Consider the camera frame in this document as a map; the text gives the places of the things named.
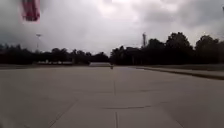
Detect lattice tower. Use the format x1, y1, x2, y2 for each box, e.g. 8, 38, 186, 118
142, 32, 148, 48

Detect red flag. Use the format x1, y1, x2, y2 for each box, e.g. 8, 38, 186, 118
21, 0, 42, 22

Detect lamp pole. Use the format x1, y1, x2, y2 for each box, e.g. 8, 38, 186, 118
35, 33, 43, 52

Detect dark kerb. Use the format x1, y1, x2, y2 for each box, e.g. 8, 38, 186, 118
135, 66, 224, 81

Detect grey concrete slab pavement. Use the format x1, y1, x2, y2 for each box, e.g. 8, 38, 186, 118
0, 65, 224, 128

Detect row of dark trees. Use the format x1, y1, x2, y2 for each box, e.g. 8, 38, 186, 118
0, 31, 224, 66

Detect low pale building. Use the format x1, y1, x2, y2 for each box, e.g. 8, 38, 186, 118
88, 61, 111, 67

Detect grass strip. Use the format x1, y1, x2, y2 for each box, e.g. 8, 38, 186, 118
134, 63, 224, 72

